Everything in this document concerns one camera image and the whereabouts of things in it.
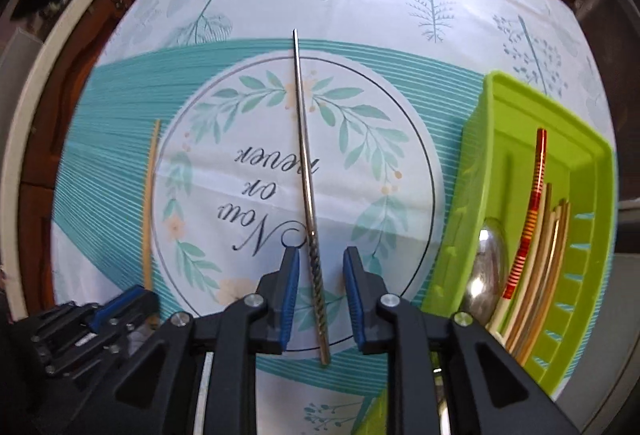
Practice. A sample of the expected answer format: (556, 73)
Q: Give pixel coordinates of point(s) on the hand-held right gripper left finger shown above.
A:
(290, 297)

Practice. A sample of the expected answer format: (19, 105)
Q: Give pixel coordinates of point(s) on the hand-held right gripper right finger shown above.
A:
(354, 302)

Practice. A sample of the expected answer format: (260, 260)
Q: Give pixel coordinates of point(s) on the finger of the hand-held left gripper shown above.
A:
(147, 310)
(120, 302)

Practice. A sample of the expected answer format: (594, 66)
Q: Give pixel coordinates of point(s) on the pale wooden chopstick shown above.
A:
(150, 215)

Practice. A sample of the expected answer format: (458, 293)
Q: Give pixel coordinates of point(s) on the twisted metal chopstick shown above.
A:
(305, 165)

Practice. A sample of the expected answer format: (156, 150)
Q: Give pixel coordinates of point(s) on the large metal spoon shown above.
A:
(487, 260)

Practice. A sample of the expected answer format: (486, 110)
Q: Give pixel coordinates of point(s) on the cream chopstick red striped end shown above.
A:
(549, 240)
(532, 195)

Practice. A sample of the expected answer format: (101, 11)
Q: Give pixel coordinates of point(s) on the green plastic utensil tray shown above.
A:
(505, 115)

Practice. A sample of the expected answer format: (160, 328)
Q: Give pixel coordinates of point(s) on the cream kitchen countertop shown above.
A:
(32, 155)

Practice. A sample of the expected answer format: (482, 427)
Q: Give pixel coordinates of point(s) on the brown wooden kitchen cabinets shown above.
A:
(75, 115)

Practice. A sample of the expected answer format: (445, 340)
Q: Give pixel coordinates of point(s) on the leaf printed teal tablecloth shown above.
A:
(375, 40)

